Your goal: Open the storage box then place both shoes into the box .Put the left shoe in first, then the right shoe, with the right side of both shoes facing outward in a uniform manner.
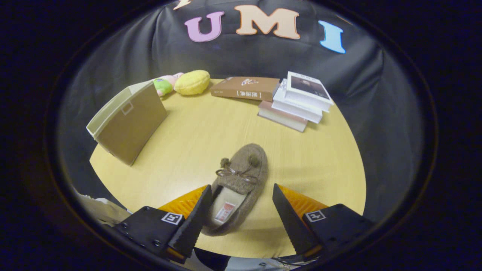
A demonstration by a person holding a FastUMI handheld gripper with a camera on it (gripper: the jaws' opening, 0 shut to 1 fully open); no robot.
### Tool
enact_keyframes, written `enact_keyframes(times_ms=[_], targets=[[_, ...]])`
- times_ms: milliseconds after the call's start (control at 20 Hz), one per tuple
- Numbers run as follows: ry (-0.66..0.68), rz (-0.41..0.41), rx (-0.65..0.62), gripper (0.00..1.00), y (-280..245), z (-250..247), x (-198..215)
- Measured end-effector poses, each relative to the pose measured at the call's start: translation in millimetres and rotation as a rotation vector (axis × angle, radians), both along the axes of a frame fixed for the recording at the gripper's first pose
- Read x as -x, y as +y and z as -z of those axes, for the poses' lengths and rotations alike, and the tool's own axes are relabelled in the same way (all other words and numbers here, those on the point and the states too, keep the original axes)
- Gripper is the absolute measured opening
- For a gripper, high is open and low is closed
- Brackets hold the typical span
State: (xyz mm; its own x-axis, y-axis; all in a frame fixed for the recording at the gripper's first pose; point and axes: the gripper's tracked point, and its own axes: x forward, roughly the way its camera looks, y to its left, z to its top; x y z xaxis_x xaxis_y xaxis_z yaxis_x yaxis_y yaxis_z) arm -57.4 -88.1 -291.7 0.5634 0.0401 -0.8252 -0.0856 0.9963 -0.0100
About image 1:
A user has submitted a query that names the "brown book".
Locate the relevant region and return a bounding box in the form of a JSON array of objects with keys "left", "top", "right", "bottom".
[{"left": 210, "top": 76, "right": 281, "bottom": 102}]

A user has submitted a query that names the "plain white book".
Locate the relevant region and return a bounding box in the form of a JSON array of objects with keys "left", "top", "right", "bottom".
[{"left": 272, "top": 78, "right": 324, "bottom": 124}]

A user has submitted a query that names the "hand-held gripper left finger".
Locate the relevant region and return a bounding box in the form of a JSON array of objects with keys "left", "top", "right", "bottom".
[{"left": 114, "top": 184, "right": 213, "bottom": 264}]

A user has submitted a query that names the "brown fuzzy slipper shoe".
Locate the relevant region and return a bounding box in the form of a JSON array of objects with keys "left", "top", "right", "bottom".
[{"left": 201, "top": 143, "right": 269, "bottom": 237}]

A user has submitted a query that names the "pale pink book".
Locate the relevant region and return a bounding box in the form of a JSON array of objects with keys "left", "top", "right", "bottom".
[{"left": 258, "top": 100, "right": 309, "bottom": 133}]

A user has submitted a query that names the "black backdrop cloth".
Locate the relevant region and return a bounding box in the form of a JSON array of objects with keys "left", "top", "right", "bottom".
[{"left": 56, "top": 0, "right": 427, "bottom": 227}]

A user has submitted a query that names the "yellow plush bun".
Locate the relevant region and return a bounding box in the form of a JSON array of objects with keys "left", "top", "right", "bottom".
[{"left": 174, "top": 69, "right": 211, "bottom": 96}]

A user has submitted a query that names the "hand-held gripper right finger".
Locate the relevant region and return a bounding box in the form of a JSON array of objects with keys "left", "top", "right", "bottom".
[{"left": 272, "top": 183, "right": 375, "bottom": 260}]

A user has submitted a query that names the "pink and green plush toy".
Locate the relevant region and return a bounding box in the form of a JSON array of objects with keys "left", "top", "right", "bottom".
[{"left": 152, "top": 72, "right": 185, "bottom": 97}]

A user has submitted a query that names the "beige fabric storage box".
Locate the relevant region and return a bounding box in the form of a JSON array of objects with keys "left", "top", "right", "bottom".
[{"left": 85, "top": 81, "right": 168, "bottom": 167}]

